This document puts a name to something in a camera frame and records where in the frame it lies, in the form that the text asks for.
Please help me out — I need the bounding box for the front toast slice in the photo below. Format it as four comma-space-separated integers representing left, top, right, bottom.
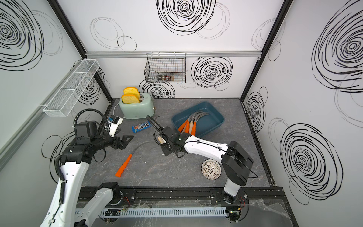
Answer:
121, 94, 140, 104

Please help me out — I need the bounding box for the mint green toaster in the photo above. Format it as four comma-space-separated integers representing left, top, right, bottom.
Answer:
119, 93, 155, 120

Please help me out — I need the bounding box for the toast slice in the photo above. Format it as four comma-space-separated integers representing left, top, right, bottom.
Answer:
123, 87, 140, 98
121, 94, 140, 104

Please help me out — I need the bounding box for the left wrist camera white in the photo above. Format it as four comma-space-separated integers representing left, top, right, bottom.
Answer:
108, 115, 123, 137

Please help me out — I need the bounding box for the jar in wire basket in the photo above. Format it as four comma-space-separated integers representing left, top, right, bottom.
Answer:
157, 74, 174, 81

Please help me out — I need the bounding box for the teal plastic storage box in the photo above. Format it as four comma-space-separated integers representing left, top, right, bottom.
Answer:
172, 102, 225, 138

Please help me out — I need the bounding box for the black wire wall basket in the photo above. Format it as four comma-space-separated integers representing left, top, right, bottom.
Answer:
144, 52, 186, 84

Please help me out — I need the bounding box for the white round strainer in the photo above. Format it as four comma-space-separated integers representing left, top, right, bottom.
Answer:
201, 159, 222, 180

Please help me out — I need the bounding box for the blue candy packet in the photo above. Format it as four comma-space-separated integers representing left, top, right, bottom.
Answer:
131, 121, 151, 133

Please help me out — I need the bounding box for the grey slotted cable duct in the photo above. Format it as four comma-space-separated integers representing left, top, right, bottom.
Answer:
97, 207, 227, 218

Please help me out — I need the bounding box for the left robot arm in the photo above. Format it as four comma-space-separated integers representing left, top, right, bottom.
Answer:
41, 108, 133, 227

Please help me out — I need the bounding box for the rear toast slice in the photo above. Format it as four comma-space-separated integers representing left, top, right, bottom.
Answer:
123, 87, 140, 98

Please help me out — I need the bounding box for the orange handled sickle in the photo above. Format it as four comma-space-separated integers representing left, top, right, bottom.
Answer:
178, 117, 189, 133

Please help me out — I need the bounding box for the wooden sickle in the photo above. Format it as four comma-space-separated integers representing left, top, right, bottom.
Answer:
185, 111, 206, 136
157, 136, 166, 144

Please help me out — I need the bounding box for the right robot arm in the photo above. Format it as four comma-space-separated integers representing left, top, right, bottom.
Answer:
154, 127, 254, 202

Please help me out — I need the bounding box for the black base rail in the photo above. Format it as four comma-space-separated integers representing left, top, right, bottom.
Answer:
107, 187, 285, 207

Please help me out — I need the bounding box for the white wire wall shelf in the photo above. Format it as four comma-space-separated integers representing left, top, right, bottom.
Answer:
43, 59, 100, 117

